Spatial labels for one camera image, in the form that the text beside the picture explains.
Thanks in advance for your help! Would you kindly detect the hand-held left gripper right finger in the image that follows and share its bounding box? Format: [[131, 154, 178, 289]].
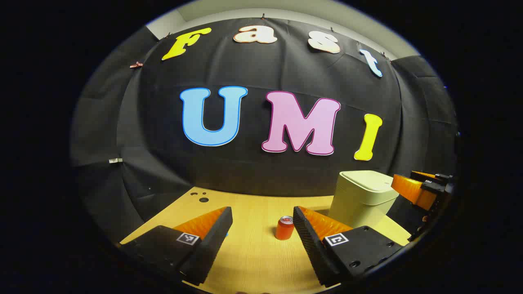
[[293, 206, 409, 287]]

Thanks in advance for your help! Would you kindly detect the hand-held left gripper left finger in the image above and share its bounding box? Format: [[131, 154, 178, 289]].
[[120, 206, 233, 286]]

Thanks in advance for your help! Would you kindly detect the orange pop can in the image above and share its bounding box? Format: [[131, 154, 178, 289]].
[[275, 216, 294, 241]]

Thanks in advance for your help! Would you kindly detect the pale green desktop garbage bin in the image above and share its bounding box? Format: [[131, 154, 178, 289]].
[[328, 170, 399, 229]]

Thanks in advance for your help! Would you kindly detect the wooden desktop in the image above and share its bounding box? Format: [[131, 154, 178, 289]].
[[120, 187, 411, 294]]

